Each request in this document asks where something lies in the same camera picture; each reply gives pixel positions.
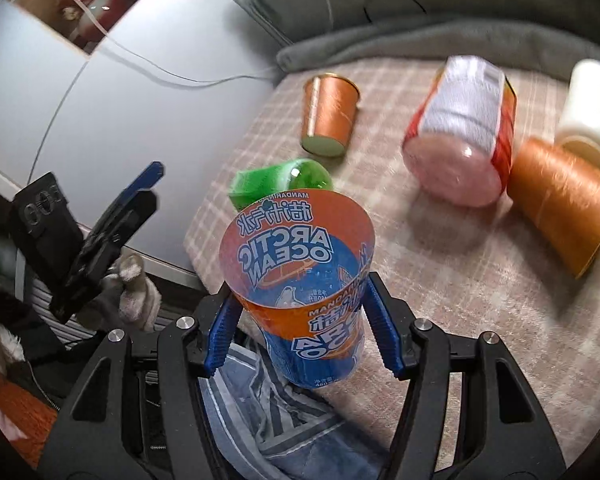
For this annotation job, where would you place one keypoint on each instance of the small copper patterned cup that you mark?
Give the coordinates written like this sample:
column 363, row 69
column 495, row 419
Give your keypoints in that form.
column 330, row 102

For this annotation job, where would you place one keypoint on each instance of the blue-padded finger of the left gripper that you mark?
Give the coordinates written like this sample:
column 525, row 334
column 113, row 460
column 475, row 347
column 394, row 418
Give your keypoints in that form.
column 104, row 243

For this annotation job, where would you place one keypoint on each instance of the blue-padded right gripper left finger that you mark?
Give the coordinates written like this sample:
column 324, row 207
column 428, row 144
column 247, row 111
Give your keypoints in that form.
column 137, row 409

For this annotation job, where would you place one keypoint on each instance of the red white ceramic jar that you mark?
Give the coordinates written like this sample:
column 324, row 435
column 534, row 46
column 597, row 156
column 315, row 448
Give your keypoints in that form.
column 82, row 29

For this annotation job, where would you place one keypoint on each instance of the blue orange Arctic Ocean cup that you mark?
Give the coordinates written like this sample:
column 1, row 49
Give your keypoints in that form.
column 297, row 261

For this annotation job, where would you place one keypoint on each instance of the green plastic cup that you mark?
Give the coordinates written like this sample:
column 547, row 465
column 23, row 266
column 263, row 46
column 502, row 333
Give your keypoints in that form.
column 249, row 186

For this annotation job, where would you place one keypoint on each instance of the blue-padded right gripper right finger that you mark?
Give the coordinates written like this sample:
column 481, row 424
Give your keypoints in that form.
column 502, row 433

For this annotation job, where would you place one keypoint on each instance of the grey fleece blanket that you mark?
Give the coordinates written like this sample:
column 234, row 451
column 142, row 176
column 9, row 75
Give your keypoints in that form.
column 512, row 44

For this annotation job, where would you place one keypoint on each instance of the red white labelled plastic cup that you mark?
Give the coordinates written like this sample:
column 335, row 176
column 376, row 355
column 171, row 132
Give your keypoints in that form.
column 459, row 143

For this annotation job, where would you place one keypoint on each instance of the blue striped cloth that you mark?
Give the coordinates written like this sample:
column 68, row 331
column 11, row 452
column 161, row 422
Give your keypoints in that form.
column 268, row 428

